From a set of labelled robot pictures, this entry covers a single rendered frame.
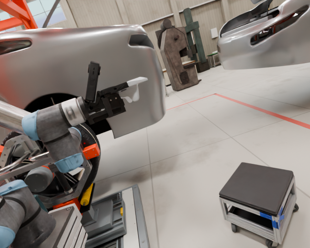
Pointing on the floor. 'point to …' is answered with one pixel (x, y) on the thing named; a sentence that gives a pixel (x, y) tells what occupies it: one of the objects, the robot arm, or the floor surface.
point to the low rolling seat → (260, 201)
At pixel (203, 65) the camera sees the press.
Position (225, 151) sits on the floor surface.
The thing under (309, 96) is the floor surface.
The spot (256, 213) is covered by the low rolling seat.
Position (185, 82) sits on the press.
